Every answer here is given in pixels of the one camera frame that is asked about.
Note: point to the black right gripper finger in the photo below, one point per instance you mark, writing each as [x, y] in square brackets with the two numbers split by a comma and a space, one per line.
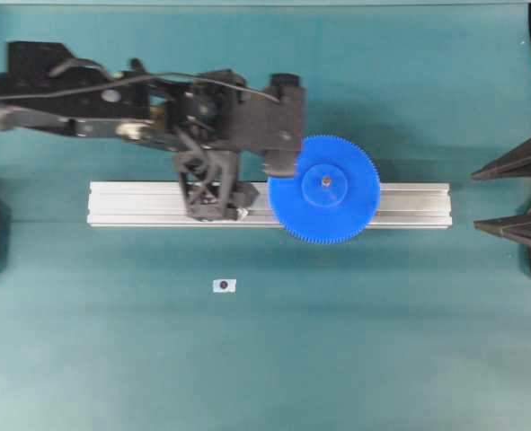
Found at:
[282, 80]
[279, 162]

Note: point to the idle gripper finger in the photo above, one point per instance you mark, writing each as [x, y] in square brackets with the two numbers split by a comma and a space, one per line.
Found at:
[516, 228]
[514, 164]

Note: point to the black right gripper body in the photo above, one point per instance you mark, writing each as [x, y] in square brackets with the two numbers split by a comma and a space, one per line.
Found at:
[206, 108]

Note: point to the large blue plastic gear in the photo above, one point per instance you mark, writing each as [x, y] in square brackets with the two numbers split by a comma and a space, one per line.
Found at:
[327, 215]

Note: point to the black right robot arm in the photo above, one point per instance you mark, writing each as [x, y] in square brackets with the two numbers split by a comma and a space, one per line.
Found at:
[47, 88]

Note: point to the white marker sticker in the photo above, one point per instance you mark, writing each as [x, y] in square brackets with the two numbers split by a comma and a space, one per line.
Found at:
[227, 286]

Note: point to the clear shaft mount left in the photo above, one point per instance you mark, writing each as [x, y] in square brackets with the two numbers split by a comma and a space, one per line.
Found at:
[240, 214]

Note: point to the silver aluminium extrusion rail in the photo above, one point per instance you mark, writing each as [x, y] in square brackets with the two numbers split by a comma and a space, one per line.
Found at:
[160, 204]

